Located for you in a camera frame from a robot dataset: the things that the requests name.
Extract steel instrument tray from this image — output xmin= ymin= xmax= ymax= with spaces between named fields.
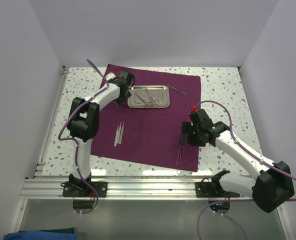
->
xmin=127 ymin=85 xmax=170 ymax=109

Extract long steel forceps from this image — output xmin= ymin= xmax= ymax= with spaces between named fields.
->
xmin=176 ymin=144 xmax=183 ymax=166

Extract purple cloth wrap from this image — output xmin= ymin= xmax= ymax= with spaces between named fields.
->
xmin=91 ymin=64 xmax=202 ymax=172

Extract thin steel forceps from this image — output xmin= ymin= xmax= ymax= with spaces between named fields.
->
xmin=167 ymin=84 xmax=186 ymax=96

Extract steel tweezers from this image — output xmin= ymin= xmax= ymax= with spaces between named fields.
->
xmin=114 ymin=122 xmax=122 ymax=147
xmin=118 ymin=121 xmax=125 ymax=144

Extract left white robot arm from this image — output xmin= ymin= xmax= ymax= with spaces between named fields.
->
xmin=67 ymin=70 xmax=135 ymax=197

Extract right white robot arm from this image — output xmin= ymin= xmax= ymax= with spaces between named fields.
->
xmin=179 ymin=109 xmax=295 ymax=213

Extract steel scissors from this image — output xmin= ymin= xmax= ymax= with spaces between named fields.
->
xmin=134 ymin=87 xmax=156 ymax=109

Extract steel hemostat clamp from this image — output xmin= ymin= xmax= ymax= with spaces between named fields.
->
xmin=145 ymin=88 xmax=160 ymax=108

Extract green cloth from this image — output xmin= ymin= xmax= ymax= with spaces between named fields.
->
xmin=40 ymin=227 xmax=76 ymax=234

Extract blue cloth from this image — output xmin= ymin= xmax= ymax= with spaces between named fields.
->
xmin=3 ymin=230 xmax=77 ymax=240

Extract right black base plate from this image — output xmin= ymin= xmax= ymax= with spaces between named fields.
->
xmin=194 ymin=178 xmax=241 ymax=199

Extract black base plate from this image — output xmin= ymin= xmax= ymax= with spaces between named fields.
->
xmin=194 ymin=178 xmax=241 ymax=199
xmin=60 ymin=181 xmax=108 ymax=198

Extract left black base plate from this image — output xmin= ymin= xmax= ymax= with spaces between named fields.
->
xmin=60 ymin=181 xmax=108 ymax=198

